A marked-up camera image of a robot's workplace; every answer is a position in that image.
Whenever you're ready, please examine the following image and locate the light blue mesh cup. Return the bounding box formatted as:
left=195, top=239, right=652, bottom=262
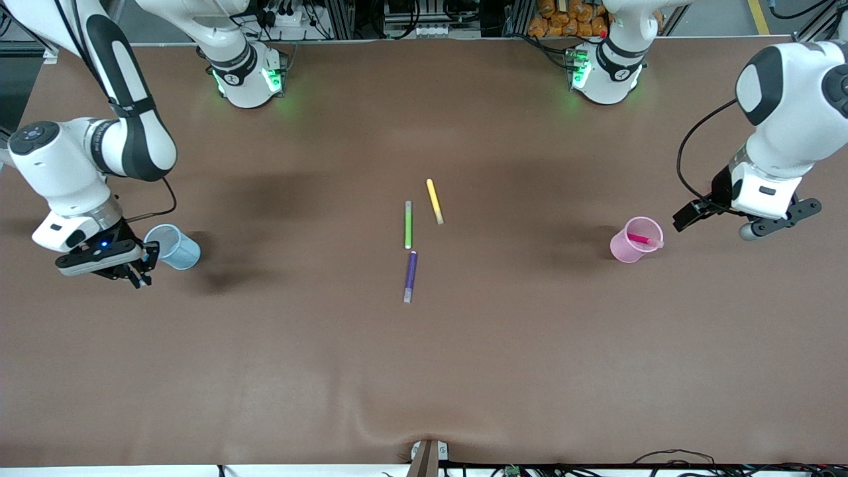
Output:
left=143, top=224, right=201, bottom=271

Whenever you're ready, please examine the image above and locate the pink mesh cup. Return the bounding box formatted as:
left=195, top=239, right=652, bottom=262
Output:
left=610, top=217, right=665, bottom=264

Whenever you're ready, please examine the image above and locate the yellow marker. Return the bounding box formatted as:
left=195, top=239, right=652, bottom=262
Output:
left=426, top=178, right=445, bottom=225

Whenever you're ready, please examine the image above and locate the purple marker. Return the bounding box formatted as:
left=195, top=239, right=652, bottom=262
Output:
left=403, top=250, right=419, bottom=304

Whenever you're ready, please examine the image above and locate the white power strip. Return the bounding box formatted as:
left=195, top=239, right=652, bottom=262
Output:
left=265, top=0, right=322, bottom=28

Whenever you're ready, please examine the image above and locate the brown table cover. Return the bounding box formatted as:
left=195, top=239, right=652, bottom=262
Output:
left=0, top=36, right=848, bottom=468

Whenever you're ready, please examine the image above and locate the metal table edge clamp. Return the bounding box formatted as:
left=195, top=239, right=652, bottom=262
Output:
left=409, top=439, right=450, bottom=477

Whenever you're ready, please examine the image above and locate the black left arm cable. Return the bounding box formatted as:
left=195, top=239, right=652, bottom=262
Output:
left=677, top=99, right=740, bottom=207

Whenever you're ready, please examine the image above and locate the aluminium frame profile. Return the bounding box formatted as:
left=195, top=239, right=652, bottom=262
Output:
left=792, top=0, right=848, bottom=47

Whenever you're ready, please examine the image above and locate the black cable bundle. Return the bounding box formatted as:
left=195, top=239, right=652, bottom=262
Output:
left=457, top=449, right=848, bottom=477

